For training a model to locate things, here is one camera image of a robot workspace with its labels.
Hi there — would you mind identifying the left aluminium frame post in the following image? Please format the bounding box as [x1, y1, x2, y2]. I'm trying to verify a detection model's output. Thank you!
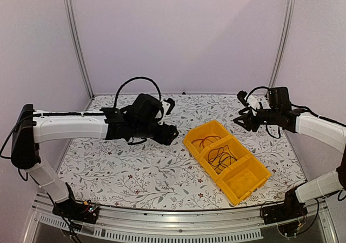
[64, 0, 95, 99]

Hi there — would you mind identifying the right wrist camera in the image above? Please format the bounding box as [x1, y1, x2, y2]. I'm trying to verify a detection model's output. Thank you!
[237, 91, 261, 111]

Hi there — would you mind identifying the aluminium frame post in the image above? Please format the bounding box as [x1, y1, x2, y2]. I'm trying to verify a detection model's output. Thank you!
[269, 0, 295, 87]
[64, 0, 95, 99]

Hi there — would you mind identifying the floral table mat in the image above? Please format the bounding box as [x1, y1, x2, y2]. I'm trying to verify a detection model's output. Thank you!
[58, 94, 305, 210]

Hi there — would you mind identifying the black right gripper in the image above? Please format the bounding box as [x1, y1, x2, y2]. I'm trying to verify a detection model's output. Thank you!
[233, 107, 280, 132]

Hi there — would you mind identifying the red cable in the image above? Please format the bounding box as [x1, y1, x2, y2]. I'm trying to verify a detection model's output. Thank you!
[191, 135, 221, 148]

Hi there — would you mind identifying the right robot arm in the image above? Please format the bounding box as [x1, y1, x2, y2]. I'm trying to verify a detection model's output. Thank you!
[233, 86, 345, 219]

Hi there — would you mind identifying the yellow three-compartment bin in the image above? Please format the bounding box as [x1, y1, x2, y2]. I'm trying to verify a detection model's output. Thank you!
[183, 120, 271, 206]

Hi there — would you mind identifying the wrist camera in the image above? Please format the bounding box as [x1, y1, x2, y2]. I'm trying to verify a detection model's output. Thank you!
[155, 98, 175, 125]
[237, 91, 261, 111]

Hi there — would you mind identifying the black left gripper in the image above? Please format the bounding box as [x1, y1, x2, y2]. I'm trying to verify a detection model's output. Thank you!
[132, 121, 179, 145]

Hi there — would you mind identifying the aluminium front rail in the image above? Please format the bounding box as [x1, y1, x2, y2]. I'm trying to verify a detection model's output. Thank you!
[23, 193, 339, 242]

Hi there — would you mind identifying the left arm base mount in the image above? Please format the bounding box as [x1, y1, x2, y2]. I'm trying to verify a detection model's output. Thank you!
[52, 183, 100, 224]

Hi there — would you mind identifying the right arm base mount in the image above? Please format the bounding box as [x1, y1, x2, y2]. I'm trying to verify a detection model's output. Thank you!
[259, 186, 320, 239]

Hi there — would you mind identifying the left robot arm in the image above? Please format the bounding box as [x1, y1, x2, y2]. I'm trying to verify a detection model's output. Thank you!
[1, 93, 178, 218]

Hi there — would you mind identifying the right aluminium frame post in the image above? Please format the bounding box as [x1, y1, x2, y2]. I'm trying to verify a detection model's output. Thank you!
[269, 0, 295, 87]

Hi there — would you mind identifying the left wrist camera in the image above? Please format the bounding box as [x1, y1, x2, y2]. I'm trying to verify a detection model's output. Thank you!
[155, 98, 175, 125]

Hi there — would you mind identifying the black cable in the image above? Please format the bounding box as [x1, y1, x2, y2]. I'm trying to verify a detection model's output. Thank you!
[208, 145, 238, 173]

